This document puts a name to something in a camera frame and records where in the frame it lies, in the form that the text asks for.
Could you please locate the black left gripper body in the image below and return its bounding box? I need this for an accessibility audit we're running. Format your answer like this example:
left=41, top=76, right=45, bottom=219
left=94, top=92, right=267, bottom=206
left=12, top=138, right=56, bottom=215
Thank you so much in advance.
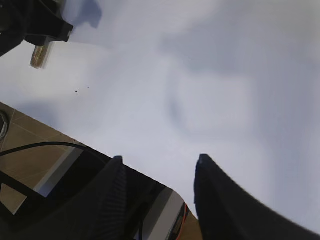
left=0, top=0, right=74, bottom=56

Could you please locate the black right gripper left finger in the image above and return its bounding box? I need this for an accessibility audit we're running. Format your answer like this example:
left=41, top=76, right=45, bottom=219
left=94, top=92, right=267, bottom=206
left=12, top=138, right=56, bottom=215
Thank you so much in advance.
left=37, top=156, right=127, bottom=240

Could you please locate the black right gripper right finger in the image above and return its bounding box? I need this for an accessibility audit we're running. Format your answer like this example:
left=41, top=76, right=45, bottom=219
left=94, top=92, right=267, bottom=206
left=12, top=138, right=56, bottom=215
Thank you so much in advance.
left=194, top=154, right=320, bottom=240

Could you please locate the gold glitter pen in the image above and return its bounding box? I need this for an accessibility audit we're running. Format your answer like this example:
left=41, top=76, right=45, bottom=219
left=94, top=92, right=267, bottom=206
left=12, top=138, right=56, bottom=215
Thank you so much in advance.
left=30, top=42, right=54, bottom=69

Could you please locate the black table frame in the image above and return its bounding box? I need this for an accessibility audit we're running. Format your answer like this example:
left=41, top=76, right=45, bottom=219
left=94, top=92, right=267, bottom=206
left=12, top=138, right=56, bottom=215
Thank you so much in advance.
left=0, top=143, right=188, bottom=240

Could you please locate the orange cable under table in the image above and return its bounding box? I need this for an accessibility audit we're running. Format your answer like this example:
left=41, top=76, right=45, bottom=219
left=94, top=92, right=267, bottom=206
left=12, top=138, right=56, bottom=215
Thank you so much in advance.
left=176, top=202, right=190, bottom=240

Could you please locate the black floor cable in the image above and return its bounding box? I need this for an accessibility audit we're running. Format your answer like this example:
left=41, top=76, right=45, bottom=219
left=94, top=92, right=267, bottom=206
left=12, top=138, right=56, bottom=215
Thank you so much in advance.
left=0, top=141, right=111, bottom=166

